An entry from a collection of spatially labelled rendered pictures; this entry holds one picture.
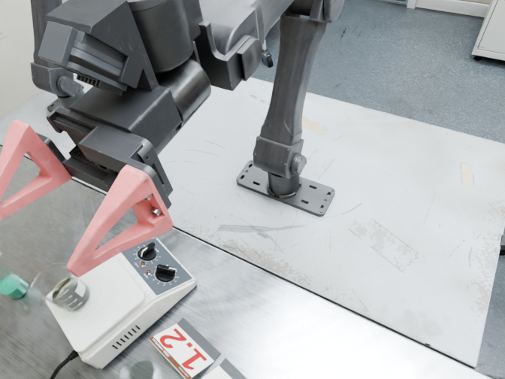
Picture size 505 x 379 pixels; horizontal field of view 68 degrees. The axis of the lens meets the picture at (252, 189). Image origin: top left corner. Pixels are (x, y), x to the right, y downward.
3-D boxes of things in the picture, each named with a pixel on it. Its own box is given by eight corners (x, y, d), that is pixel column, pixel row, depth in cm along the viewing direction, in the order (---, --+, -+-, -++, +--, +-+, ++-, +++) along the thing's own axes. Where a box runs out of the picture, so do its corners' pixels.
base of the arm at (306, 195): (325, 194, 66) (339, 166, 69) (229, 159, 73) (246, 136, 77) (322, 218, 72) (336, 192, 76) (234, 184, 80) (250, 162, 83)
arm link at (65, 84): (57, 83, 85) (75, 68, 88) (31, 74, 88) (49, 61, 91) (71, 104, 90) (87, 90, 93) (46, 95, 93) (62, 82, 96)
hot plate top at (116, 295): (110, 250, 64) (108, 247, 63) (149, 298, 58) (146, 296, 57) (45, 299, 59) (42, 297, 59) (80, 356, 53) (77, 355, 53)
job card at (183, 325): (183, 317, 63) (176, 309, 60) (221, 353, 59) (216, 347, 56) (155, 347, 61) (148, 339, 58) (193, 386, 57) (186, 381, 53)
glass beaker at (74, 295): (89, 277, 60) (65, 253, 54) (98, 304, 57) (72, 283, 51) (52, 295, 59) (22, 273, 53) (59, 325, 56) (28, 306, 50)
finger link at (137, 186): (69, 265, 21) (166, 153, 26) (-8, 219, 24) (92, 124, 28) (116, 305, 27) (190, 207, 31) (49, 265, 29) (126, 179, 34)
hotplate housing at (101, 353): (158, 241, 73) (145, 219, 66) (200, 286, 66) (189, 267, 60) (55, 324, 65) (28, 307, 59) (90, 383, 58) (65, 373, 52)
